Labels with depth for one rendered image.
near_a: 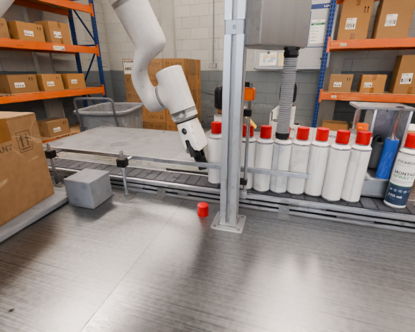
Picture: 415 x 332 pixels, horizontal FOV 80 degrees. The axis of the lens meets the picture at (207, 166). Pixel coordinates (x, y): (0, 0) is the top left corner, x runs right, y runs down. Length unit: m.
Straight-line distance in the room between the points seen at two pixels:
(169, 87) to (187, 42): 4.97
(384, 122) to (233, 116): 0.52
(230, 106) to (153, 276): 0.41
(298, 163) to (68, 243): 0.66
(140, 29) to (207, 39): 4.83
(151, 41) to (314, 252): 0.67
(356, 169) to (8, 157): 0.94
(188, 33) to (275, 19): 5.16
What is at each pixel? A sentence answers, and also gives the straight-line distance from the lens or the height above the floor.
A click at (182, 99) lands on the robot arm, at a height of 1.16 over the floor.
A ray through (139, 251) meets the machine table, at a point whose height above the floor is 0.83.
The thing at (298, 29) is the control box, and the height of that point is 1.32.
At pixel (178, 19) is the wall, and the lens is 5.88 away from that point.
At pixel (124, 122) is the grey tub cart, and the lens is 3.05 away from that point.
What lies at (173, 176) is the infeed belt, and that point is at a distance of 0.90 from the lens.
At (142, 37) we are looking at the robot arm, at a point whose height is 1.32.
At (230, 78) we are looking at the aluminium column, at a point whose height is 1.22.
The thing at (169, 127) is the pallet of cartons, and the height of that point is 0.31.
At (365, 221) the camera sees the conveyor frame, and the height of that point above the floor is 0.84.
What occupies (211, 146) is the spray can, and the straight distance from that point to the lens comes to 0.79.
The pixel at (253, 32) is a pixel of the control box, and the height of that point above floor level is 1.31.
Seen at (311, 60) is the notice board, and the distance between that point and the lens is 4.99.
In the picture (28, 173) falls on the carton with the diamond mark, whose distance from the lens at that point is 0.90.
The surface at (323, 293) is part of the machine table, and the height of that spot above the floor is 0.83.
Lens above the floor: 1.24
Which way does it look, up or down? 21 degrees down
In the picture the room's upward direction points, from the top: straight up
